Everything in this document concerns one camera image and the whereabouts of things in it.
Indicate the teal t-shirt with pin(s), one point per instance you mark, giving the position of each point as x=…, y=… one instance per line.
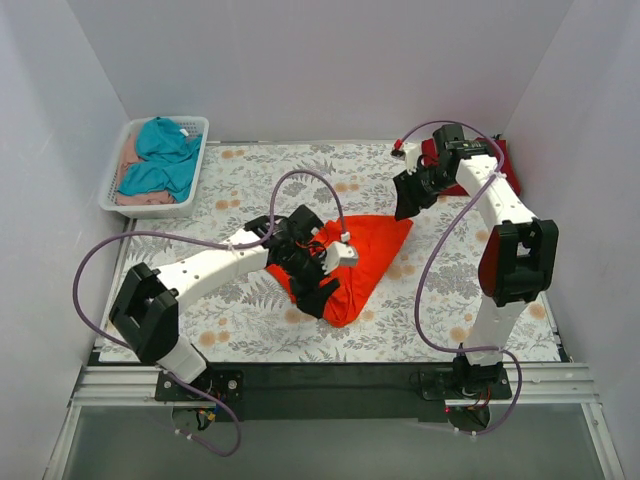
x=169, y=156

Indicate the white plastic laundry basket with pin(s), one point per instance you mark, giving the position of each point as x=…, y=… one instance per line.
x=107, y=196

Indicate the aluminium rail frame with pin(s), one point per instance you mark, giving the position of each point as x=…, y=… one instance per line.
x=338, y=421

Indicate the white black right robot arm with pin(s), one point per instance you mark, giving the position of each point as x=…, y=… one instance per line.
x=519, y=257

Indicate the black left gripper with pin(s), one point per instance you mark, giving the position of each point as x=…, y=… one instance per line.
x=310, y=279

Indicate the floral patterned table mat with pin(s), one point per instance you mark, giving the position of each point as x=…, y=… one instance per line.
x=424, y=306

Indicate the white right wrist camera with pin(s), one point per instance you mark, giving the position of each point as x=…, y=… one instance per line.
x=410, y=153

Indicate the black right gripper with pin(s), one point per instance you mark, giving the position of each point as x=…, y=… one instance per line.
x=417, y=185

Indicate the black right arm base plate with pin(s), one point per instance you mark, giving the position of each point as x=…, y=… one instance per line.
x=458, y=380

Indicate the orange t-shirt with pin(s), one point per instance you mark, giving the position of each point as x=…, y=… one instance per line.
x=377, y=240

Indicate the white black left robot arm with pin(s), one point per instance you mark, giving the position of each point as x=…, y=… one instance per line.
x=150, y=301

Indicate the pink t-shirt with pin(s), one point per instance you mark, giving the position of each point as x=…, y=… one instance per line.
x=128, y=157

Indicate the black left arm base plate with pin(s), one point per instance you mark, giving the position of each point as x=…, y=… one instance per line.
x=225, y=385

